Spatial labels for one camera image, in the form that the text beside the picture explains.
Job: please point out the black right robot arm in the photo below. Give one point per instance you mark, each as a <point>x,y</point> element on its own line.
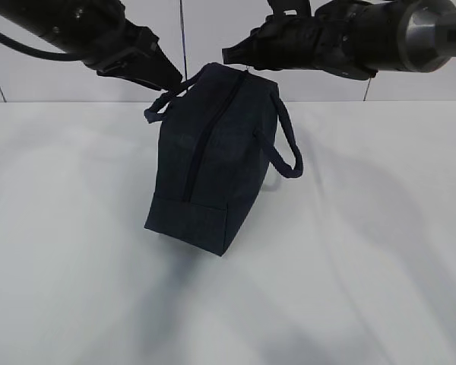
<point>351,39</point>

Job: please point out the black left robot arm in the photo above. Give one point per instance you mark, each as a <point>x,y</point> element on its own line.
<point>96,33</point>

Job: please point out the navy blue lunch bag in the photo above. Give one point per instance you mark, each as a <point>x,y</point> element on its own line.
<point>220,131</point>

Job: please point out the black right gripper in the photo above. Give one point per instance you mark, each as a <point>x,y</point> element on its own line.
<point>320,41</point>

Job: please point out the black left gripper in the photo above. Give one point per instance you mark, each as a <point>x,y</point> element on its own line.
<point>133,54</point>

